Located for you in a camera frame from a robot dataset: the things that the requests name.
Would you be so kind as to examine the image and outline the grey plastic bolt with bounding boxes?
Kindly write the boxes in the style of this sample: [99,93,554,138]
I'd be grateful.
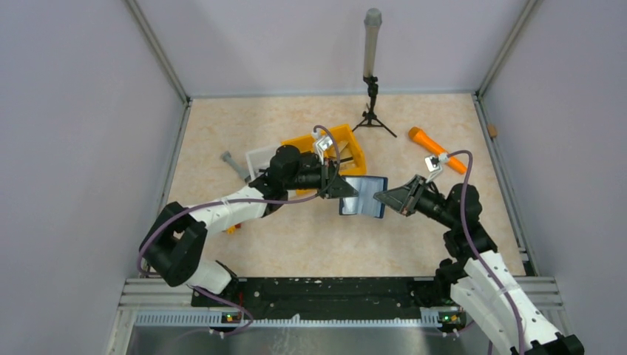
[220,151,251,183]

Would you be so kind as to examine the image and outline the yellow plastic bin left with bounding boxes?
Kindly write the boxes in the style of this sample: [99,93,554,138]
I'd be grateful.
[277,135,316,159]

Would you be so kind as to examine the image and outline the grey microphone on stand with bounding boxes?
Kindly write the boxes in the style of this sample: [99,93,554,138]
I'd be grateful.
[362,8,382,78]

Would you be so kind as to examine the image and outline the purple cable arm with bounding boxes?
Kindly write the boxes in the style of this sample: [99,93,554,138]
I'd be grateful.
[443,149,527,355]
[137,124,342,278]

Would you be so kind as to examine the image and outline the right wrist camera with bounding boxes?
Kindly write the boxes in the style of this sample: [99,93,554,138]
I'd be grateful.
[424,152,449,183]

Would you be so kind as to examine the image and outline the blue leather card holder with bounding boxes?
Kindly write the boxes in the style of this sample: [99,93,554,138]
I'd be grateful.
[339,175,388,219]

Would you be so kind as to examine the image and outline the white plastic bin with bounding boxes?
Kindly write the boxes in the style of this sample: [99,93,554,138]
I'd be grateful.
[245,144,279,180]

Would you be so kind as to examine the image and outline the white cable duct strip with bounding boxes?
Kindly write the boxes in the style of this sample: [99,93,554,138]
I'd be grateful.
[135,311,441,328]

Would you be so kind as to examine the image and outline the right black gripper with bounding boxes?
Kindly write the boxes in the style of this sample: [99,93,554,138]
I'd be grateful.
[374,174,457,229]

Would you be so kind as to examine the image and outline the yellow plastic bin right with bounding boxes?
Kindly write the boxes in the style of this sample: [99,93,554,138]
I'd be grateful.
[329,124,367,176]

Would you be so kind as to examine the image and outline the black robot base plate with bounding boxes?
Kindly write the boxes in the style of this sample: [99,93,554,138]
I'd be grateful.
[221,277,454,320]

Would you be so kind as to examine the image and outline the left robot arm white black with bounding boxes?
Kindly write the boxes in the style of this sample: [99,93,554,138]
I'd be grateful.
[139,145,358,306]

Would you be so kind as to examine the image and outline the yellow plastic bin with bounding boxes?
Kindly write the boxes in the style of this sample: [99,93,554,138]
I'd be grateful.
[277,135,316,159]
[329,124,367,176]

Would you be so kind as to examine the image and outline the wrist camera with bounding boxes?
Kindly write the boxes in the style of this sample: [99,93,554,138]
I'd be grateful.
[311,129,334,163]
[424,152,449,183]

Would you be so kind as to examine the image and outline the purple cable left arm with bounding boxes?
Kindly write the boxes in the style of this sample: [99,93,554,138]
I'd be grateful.
[137,124,342,278]

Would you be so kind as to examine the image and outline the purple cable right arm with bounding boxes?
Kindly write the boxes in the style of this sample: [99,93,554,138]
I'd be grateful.
[443,149,527,355]

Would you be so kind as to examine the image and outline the small orange red toy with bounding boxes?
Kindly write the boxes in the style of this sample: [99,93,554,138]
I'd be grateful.
[225,223,242,234]

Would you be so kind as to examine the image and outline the wooden blocks in bin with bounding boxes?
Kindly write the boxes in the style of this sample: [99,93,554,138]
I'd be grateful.
[328,141,356,172]

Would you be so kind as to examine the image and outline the small wooden piece on rail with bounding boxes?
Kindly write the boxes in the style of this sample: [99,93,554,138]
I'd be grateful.
[487,124,498,139]

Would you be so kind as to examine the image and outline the black tripod stand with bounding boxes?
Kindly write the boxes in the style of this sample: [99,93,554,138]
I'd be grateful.
[352,75,398,138]

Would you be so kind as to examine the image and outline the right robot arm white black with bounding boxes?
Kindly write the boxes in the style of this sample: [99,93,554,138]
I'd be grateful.
[373,175,585,354]

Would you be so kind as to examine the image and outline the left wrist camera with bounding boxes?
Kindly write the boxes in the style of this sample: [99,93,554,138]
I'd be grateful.
[311,129,334,163]

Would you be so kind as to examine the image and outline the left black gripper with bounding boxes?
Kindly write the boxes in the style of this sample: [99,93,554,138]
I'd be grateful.
[285,158,359,199]

